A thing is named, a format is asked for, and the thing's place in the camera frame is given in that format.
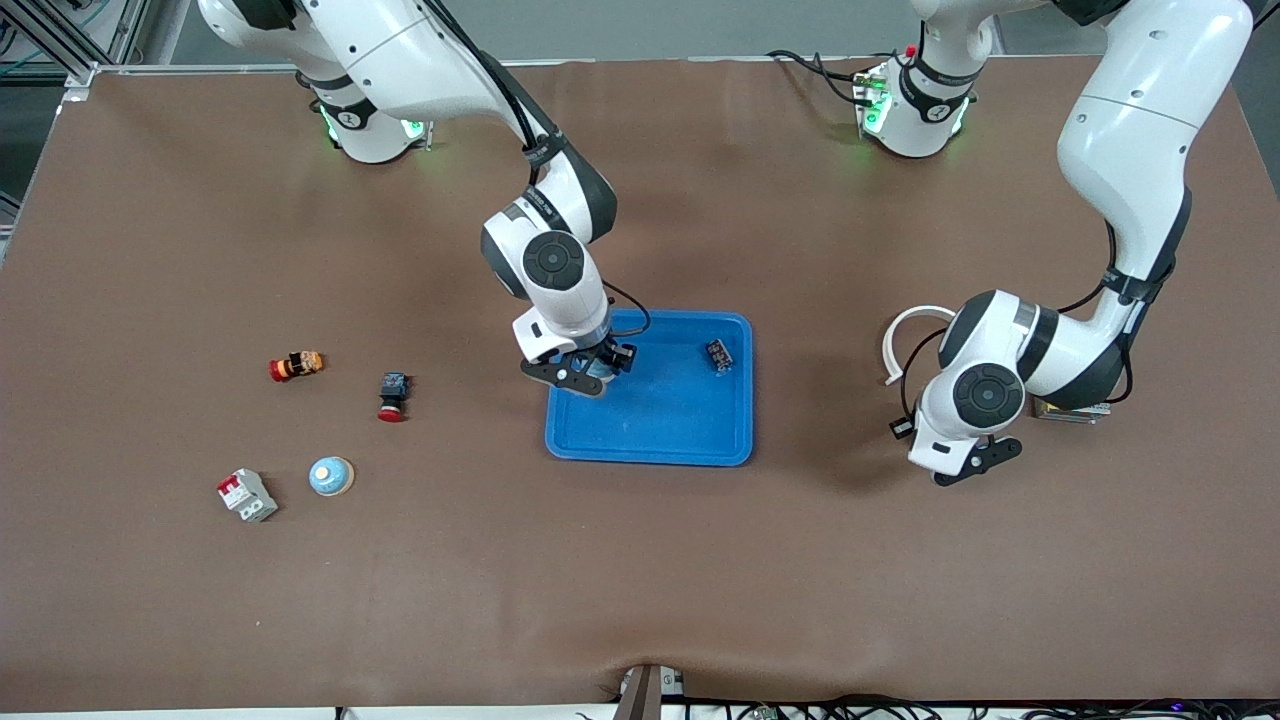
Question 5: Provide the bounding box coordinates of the blue plastic tray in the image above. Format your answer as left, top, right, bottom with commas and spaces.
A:
545, 307, 754, 468

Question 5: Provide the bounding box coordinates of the white semicircular pipe clamp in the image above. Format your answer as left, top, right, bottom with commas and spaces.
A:
880, 305, 956, 387

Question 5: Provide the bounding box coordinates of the metal mesh power supply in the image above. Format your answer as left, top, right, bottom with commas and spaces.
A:
1033, 398, 1113, 426

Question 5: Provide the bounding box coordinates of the white red circuit breaker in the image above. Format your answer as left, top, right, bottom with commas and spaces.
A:
217, 468, 279, 523

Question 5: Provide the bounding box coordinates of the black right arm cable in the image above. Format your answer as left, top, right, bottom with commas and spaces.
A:
430, 0, 653, 341

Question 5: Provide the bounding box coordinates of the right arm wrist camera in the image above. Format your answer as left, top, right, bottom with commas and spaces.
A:
522, 358, 606, 398

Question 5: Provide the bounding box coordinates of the red mushroom push button switch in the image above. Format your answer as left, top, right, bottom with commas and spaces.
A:
376, 372, 412, 424

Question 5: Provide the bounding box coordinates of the orange and red button switch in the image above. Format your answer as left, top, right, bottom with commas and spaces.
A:
269, 350, 326, 384

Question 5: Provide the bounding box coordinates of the table edge clamp bracket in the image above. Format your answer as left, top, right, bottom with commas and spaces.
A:
612, 663, 687, 720

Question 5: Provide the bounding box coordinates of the black base power cable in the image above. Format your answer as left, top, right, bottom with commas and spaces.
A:
768, 48, 871, 106

